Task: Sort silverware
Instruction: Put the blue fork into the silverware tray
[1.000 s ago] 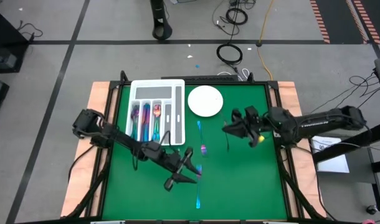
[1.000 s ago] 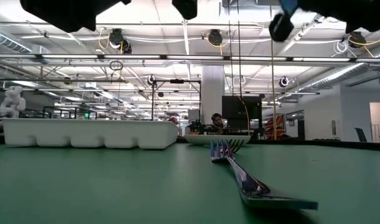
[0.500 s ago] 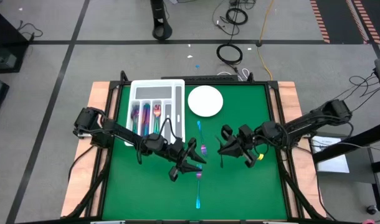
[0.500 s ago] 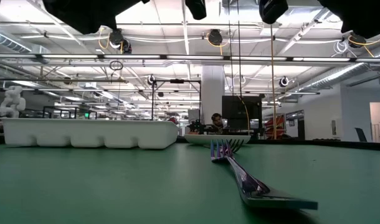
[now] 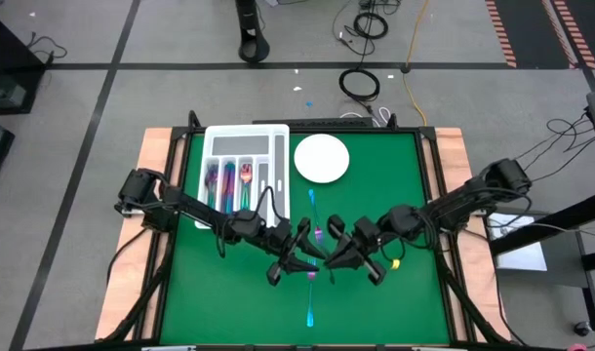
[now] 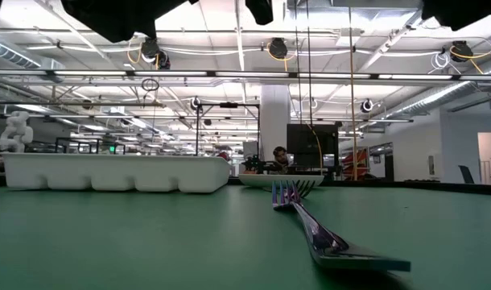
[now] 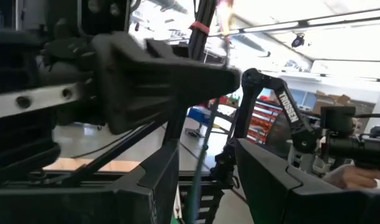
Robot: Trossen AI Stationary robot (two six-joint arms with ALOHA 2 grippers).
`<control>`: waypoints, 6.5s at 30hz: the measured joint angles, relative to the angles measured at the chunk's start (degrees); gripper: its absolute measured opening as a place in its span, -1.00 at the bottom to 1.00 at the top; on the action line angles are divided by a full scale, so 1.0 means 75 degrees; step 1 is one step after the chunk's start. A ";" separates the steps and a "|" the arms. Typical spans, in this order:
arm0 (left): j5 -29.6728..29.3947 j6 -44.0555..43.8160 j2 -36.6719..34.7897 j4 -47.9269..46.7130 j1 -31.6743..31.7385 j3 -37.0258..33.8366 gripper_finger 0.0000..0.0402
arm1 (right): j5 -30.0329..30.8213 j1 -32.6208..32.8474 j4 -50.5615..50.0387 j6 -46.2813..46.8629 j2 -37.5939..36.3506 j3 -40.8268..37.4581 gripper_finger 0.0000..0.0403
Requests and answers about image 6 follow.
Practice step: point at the tall black frame rig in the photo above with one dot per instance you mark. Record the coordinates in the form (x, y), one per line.
(228, 105)

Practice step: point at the iridescent rainbow fork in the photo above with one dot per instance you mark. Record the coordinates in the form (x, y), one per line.
(306, 188)
(322, 237)

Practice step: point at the black monitor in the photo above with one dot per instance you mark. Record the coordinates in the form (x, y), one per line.
(310, 141)

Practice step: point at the person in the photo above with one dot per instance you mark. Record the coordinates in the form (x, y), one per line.
(280, 158)

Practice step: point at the green exit sign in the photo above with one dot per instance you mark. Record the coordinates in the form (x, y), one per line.
(112, 149)

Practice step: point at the distant office chair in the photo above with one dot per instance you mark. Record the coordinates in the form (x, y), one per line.
(467, 175)

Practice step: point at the green table mat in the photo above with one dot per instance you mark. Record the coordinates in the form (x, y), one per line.
(108, 241)

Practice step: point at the white plastic cutlery tray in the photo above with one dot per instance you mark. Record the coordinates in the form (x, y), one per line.
(108, 173)

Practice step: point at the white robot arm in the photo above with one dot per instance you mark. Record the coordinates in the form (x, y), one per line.
(16, 133)

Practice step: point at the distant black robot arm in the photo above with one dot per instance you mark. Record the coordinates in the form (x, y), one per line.
(261, 166)

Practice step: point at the red rack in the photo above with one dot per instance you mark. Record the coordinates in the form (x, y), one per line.
(350, 165)

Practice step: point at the low black frame rig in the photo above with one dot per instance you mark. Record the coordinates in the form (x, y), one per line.
(88, 139)

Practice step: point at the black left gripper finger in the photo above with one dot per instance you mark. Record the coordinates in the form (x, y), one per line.
(261, 10)

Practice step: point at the white round plate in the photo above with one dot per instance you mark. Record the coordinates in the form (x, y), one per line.
(281, 179)

